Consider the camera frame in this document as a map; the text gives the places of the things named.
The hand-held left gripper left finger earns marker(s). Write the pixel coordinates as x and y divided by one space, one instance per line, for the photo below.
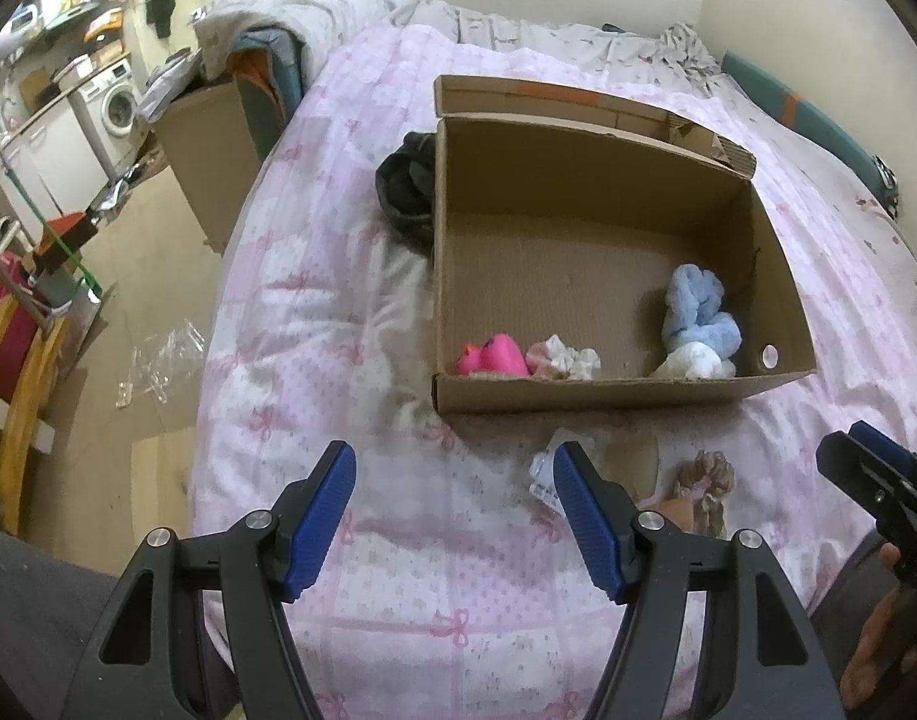
320 517

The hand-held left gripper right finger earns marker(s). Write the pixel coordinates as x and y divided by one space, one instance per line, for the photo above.
590 517

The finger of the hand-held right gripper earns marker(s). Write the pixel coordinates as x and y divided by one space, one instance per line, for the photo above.
852 465
890 454

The clear plastic packet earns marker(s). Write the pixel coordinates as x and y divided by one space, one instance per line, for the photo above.
542 469

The brown translucent pouch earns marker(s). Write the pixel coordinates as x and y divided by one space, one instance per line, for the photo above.
638 461

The brown floral scrunchie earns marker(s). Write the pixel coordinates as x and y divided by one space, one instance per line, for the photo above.
710 476

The cream scrunchie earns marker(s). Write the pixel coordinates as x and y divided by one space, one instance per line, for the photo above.
560 356

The pink rubber duck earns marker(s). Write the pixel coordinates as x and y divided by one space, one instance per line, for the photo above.
496 356

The blue fluffy cloth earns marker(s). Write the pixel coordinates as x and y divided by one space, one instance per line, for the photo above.
691 300

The person's right hand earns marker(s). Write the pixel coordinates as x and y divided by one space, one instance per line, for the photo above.
875 637

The flat cardboard sheet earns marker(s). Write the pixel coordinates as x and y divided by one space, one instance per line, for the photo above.
162 480

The clear plastic packaging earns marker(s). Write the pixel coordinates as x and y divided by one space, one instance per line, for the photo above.
162 364

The black white patterned item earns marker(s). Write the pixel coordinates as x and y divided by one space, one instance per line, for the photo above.
886 184

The dark striped garment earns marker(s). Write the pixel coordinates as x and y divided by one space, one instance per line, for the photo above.
406 187

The grey bin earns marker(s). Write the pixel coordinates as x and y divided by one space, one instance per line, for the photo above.
57 292

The teal cushion with orange stripe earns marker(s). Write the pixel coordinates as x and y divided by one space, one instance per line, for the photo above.
811 116

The red storage box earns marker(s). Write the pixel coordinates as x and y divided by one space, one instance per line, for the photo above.
5 345

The silver foil bags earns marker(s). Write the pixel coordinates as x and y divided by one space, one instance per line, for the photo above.
117 193

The red black box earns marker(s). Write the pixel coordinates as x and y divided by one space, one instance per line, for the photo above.
65 229

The wooden bedside cabinet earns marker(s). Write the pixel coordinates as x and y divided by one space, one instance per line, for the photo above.
203 150

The folded teal orange blanket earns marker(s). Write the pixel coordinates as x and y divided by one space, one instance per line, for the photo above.
263 75

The white kitchen counter cabinet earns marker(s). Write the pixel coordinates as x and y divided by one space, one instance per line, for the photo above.
53 150

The grey plastic bags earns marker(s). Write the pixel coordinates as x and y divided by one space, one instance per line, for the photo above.
166 86

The white washing machine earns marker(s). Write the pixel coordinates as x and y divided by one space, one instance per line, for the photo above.
113 109

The white floral duvet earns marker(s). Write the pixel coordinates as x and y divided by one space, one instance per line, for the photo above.
548 34

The white plastic basket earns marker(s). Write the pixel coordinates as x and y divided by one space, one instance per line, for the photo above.
72 71

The small cardboard box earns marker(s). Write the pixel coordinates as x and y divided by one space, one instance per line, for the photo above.
106 52

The black hanging garment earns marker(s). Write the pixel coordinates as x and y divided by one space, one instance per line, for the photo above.
160 6

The orange yellow package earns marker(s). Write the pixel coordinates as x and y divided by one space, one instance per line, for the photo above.
102 24

